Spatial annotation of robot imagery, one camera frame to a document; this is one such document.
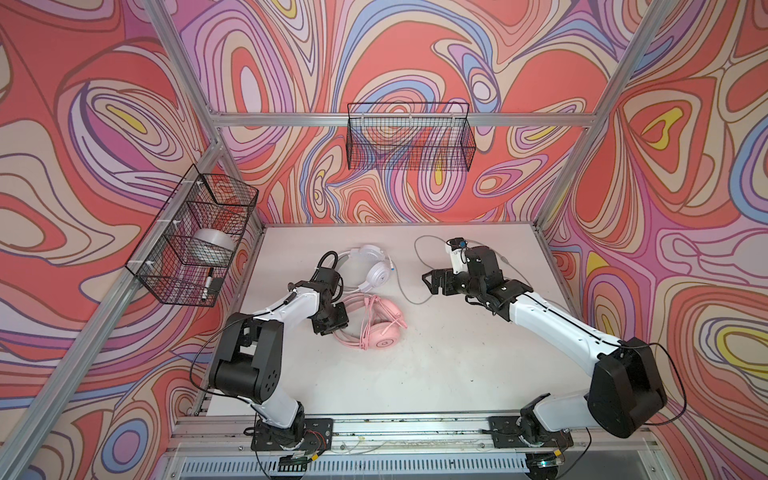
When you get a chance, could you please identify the pink cat-ear headphones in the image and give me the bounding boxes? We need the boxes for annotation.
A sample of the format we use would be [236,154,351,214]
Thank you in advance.
[333,293,408,351]

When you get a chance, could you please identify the white headphones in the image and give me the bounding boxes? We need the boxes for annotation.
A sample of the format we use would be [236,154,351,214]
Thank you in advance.
[337,244,395,294]

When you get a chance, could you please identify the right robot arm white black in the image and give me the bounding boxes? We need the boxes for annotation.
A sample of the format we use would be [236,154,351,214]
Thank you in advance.
[422,268,668,446]

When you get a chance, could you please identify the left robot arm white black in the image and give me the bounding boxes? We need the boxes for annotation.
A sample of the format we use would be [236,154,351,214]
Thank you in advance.
[208,281,348,429]

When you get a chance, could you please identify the black marker pen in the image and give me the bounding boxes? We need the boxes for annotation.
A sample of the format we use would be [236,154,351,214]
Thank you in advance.
[201,267,214,301]

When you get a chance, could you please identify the silver tape roll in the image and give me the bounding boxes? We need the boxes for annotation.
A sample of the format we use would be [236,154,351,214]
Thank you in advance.
[189,228,236,264]

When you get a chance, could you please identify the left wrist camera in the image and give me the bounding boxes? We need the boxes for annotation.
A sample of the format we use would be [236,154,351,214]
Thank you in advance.
[311,250,343,298]

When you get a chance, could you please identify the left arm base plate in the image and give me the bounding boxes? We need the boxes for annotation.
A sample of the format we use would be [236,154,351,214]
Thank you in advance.
[244,417,334,453]

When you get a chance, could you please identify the black wire basket back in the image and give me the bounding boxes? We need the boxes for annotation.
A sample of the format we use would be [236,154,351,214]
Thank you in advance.
[346,100,477,172]

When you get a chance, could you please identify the black wire basket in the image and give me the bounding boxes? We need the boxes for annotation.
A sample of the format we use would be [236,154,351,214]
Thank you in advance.
[346,100,477,172]
[125,165,259,307]

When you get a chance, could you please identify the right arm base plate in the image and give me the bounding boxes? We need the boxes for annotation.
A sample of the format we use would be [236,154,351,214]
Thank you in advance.
[483,416,573,450]

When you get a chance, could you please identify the black wire basket left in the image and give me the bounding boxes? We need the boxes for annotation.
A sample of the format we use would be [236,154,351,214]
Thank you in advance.
[125,165,259,307]

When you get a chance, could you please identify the aluminium front rail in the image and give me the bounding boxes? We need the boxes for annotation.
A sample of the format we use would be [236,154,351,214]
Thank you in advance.
[167,412,660,455]

